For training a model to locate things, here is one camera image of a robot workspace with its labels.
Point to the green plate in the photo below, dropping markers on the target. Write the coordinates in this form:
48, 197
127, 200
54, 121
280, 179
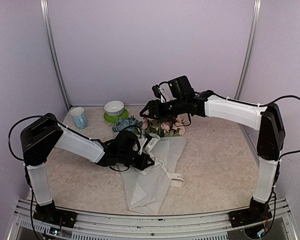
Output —
113, 119

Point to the cream printed ribbon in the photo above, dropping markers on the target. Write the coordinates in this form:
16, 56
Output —
147, 143

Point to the white ceramic bowl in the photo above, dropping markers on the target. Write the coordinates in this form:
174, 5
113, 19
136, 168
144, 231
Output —
114, 108

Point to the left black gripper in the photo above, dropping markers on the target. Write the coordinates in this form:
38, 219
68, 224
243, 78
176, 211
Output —
142, 165

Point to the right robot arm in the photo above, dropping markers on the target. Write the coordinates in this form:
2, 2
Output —
266, 119

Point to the front aluminium rail base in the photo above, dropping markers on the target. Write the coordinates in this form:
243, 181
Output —
92, 225

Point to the blue fake flower bunch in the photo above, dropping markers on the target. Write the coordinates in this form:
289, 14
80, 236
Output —
129, 123

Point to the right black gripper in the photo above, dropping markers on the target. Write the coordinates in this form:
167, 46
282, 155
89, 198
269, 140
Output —
158, 112

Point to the light blue mug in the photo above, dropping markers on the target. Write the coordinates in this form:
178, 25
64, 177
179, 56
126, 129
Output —
79, 117

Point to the right aluminium frame post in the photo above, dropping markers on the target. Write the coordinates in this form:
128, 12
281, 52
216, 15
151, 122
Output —
249, 48

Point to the pink fake flower bunch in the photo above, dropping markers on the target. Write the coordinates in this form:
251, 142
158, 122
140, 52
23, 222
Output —
164, 128

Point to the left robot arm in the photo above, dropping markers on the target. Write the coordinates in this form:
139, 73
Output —
46, 134

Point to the left aluminium frame post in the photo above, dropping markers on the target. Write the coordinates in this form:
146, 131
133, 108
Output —
53, 53

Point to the aluminium frame post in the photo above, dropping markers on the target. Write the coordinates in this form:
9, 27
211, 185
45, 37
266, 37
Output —
53, 53
249, 48

